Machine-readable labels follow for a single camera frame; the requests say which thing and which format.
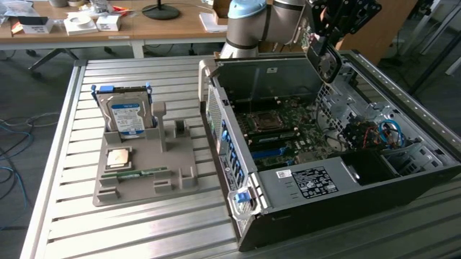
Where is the brown cardboard box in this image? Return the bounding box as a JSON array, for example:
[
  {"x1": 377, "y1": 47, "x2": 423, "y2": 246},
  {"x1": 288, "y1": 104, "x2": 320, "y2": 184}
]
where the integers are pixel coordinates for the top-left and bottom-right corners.
[{"x1": 212, "y1": 0, "x2": 232, "y2": 19}]

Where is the blue expansion slot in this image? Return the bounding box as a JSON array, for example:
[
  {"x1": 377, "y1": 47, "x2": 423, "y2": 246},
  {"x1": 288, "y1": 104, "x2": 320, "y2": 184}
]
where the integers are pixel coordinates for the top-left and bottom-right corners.
[{"x1": 252, "y1": 148, "x2": 290, "y2": 160}]

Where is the silver disk bay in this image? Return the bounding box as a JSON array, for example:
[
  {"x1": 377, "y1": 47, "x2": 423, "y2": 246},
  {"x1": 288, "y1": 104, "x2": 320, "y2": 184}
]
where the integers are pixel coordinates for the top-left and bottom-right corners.
[{"x1": 381, "y1": 142, "x2": 447, "y2": 176}]

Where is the blue floor cable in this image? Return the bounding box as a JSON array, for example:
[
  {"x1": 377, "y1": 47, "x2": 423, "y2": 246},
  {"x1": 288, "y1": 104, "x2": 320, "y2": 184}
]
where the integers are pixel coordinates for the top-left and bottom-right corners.
[{"x1": 0, "y1": 129, "x2": 34, "y2": 230}]

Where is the black open PC case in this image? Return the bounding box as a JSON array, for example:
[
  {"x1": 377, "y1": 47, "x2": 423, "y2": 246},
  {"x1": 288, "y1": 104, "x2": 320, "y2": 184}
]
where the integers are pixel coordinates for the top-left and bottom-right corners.
[{"x1": 198, "y1": 49, "x2": 461, "y2": 253}]

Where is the wooden desk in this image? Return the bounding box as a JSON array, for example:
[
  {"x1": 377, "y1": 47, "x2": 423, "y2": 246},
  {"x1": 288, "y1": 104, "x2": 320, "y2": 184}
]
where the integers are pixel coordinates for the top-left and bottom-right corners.
[
  {"x1": 0, "y1": 0, "x2": 135, "y2": 71},
  {"x1": 133, "y1": 0, "x2": 330, "y2": 59}
]

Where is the black round lamp base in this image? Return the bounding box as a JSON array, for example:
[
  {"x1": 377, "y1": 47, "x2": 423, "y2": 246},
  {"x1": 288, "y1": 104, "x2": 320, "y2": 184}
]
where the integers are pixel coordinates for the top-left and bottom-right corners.
[{"x1": 142, "y1": 0, "x2": 181, "y2": 21}]

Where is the grey parts rack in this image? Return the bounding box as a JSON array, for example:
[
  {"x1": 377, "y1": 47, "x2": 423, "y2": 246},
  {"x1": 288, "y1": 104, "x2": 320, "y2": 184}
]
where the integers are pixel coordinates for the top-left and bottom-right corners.
[{"x1": 93, "y1": 101, "x2": 203, "y2": 208}]

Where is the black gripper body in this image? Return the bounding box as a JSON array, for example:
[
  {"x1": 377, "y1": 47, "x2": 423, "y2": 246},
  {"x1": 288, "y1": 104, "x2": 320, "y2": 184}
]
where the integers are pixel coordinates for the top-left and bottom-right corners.
[{"x1": 309, "y1": 0, "x2": 384, "y2": 44}]

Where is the white paper stack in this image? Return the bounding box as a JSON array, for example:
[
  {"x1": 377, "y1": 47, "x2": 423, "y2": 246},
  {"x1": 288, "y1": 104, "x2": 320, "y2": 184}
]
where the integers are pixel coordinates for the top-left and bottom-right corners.
[{"x1": 199, "y1": 12, "x2": 230, "y2": 33}]

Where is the white tape roll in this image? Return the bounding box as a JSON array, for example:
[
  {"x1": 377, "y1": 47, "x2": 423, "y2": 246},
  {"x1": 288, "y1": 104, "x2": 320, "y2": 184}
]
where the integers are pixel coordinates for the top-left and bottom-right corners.
[{"x1": 69, "y1": 15, "x2": 94, "y2": 27}]

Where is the silver CPU socket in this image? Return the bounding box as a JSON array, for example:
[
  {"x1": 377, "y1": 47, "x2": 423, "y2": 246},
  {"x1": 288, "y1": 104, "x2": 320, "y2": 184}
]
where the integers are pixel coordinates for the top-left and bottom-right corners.
[{"x1": 246, "y1": 110, "x2": 286, "y2": 133}]

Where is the white floor cable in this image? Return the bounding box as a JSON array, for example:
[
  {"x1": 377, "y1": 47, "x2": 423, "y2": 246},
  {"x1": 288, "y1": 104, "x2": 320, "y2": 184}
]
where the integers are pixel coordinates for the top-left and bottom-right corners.
[{"x1": 0, "y1": 112, "x2": 59, "y2": 128}]

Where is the hard disk in blue caddy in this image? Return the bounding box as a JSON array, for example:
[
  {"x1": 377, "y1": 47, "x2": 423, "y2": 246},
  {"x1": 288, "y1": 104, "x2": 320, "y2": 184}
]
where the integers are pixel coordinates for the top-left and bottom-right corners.
[{"x1": 90, "y1": 81, "x2": 157, "y2": 140}]

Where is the green RAM stick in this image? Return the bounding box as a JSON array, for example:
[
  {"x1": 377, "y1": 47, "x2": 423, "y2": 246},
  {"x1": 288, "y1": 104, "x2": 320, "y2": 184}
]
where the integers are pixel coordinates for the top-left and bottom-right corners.
[{"x1": 101, "y1": 166, "x2": 170, "y2": 179}]

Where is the white box with black lid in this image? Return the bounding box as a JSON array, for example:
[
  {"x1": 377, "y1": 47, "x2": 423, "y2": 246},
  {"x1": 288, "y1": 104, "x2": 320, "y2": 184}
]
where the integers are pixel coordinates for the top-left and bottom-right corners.
[{"x1": 16, "y1": 16, "x2": 55, "y2": 35}]

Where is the copper-topped CPU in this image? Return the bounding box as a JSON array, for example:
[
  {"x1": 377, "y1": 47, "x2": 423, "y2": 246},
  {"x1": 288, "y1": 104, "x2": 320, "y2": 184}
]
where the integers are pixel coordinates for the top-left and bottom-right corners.
[{"x1": 106, "y1": 147, "x2": 133, "y2": 170}]

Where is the grey power supply with label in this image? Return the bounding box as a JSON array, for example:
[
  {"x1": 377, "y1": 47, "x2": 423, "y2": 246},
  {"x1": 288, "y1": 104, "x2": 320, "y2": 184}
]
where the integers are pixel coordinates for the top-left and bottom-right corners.
[{"x1": 257, "y1": 156, "x2": 363, "y2": 209}]

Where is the black low-profile graphics card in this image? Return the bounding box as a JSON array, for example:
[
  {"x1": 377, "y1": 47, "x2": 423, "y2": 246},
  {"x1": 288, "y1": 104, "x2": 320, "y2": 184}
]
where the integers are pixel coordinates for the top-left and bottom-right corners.
[{"x1": 294, "y1": 21, "x2": 344, "y2": 84}]

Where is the red disk wire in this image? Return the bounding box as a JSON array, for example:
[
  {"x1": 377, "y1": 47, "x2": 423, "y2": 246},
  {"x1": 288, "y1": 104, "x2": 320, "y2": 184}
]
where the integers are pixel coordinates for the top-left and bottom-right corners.
[{"x1": 363, "y1": 126, "x2": 380, "y2": 148}]

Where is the flat white box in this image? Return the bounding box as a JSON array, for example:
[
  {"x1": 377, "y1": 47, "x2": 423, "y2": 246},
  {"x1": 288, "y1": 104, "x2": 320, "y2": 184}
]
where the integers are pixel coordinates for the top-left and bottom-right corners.
[{"x1": 63, "y1": 18, "x2": 99, "y2": 36}]

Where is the white box with label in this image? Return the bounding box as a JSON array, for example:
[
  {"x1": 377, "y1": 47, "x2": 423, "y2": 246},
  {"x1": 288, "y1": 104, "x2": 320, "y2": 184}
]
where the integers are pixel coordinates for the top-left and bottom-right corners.
[{"x1": 95, "y1": 15, "x2": 122, "y2": 32}]

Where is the green motherboard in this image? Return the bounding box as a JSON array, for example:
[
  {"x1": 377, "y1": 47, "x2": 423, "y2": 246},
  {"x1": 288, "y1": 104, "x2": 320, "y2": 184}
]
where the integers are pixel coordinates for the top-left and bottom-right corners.
[{"x1": 234, "y1": 99, "x2": 349, "y2": 167}]

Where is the wooden cabinet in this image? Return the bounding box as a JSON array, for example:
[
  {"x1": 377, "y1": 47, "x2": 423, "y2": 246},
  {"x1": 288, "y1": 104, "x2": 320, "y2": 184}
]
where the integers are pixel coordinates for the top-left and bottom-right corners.
[{"x1": 309, "y1": 0, "x2": 421, "y2": 66}]

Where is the installed black RAM stick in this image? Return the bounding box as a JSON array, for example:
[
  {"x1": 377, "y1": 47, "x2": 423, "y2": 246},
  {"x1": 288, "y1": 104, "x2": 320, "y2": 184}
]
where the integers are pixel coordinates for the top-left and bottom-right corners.
[{"x1": 248, "y1": 130, "x2": 301, "y2": 146}]

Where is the blue disk wire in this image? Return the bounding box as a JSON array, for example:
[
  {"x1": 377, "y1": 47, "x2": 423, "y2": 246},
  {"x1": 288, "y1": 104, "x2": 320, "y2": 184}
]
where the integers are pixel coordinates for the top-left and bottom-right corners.
[{"x1": 377, "y1": 118, "x2": 408, "y2": 148}]

